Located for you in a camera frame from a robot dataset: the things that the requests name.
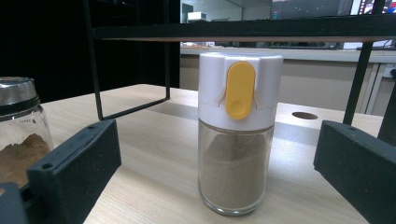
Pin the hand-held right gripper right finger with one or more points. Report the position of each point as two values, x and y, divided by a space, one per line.
361 165

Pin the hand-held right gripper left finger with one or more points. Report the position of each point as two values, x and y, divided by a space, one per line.
77 168

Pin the glass spice jar metal lid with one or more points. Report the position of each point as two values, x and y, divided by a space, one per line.
18 130

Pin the white-lid jar with yellow button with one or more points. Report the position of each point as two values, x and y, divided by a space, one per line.
236 168

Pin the black metal shelf rack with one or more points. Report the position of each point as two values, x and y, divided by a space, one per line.
249 29

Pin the dark monitor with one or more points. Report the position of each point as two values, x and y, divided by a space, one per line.
311 7

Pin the small white box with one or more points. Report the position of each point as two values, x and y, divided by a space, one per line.
197 16

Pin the white wall socket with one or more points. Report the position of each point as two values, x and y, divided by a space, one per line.
389 70

